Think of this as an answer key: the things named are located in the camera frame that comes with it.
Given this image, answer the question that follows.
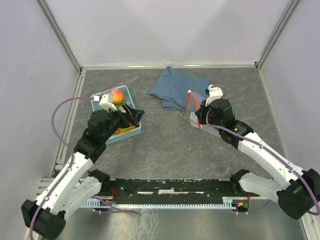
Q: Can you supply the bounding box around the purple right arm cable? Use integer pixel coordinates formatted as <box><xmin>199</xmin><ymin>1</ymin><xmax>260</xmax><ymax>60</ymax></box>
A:
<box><xmin>206</xmin><ymin>84</ymin><xmax>320</xmax><ymax>216</ymax></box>

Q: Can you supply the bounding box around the orange-red toy peach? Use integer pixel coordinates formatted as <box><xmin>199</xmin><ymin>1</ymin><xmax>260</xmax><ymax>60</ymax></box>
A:
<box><xmin>111</xmin><ymin>88</ymin><xmax>124</xmax><ymax>104</ymax></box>

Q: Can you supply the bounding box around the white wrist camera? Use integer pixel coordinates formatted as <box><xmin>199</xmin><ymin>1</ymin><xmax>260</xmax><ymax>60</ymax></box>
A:
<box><xmin>93</xmin><ymin>92</ymin><xmax>118</xmax><ymax>113</ymax></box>
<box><xmin>205</xmin><ymin>84</ymin><xmax>227</xmax><ymax>107</ymax></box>

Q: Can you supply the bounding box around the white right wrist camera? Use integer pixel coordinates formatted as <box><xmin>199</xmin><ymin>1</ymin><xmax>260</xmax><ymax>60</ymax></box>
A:
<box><xmin>205</xmin><ymin>84</ymin><xmax>227</xmax><ymax>107</ymax></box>

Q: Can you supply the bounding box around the yellow toy starfruit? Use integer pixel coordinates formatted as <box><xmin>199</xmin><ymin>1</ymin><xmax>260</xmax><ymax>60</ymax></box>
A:
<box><xmin>114</xmin><ymin>125</ymin><xmax>136</xmax><ymax>135</ymax></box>

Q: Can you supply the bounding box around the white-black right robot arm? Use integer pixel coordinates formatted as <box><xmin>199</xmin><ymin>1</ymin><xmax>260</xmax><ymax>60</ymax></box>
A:
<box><xmin>195</xmin><ymin>98</ymin><xmax>320</xmax><ymax>220</ymax></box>

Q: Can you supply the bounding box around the blue folded cloth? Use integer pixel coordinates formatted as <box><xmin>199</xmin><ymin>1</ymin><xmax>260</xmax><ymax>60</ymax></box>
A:
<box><xmin>148</xmin><ymin>66</ymin><xmax>210</xmax><ymax>111</ymax></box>

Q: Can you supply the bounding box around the aluminium frame post right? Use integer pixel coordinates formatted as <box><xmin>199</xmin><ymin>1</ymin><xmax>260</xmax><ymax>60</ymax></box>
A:
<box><xmin>255</xmin><ymin>0</ymin><xmax>301</xmax><ymax>71</ymax></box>

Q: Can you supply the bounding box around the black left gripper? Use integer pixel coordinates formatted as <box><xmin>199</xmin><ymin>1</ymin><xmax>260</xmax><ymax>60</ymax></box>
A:
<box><xmin>102</xmin><ymin>101</ymin><xmax>145</xmax><ymax>141</ymax></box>

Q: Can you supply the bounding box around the clear zip bag orange zipper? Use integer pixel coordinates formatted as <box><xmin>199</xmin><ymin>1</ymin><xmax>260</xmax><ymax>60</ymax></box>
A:
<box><xmin>185</xmin><ymin>89</ymin><xmax>223</xmax><ymax>137</ymax></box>

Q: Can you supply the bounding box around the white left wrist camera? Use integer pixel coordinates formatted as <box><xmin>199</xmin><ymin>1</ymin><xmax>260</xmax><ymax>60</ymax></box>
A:
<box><xmin>93</xmin><ymin>92</ymin><xmax>118</xmax><ymax>113</ymax></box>

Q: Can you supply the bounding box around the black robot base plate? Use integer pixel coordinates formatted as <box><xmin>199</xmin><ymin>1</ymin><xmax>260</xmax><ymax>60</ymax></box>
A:
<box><xmin>98</xmin><ymin>178</ymin><xmax>249</xmax><ymax>205</ymax></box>

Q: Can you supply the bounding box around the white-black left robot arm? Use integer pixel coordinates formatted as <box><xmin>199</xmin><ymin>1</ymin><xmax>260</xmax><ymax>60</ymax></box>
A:
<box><xmin>21</xmin><ymin>104</ymin><xmax>145</xmax><ymax>240</ymax></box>

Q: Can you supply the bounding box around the light blue cable duct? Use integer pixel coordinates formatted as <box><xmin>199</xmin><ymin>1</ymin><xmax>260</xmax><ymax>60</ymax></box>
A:
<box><xmin>80</xmin><ymin>198</ymin><xmax>236</xmax><ymax>210</ymax></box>

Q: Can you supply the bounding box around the light blue plastic basket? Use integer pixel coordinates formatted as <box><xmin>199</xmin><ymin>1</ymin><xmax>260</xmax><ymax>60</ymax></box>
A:
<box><xmin>91</xmin><ymin>85</ymin><xmax>142</xmax><ymax>145</ymax></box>

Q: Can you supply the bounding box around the aluminium frame post left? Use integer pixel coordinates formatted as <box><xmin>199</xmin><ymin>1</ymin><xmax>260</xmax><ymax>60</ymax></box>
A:
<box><xmin>36</xmin><ymin>0</ymin><xmax>82</xmax><ymax>73</ymax></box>

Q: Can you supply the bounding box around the aluminium frame post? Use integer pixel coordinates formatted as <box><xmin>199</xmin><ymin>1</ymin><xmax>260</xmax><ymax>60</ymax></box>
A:
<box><xmin>255</xmin><ymin>0</ymin><xmax>301</xmax><ymax>71</ymax></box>
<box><xmin>36</xmin><ymin>0</ymin><xmax>82</xmax><ymax>73</ymax></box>

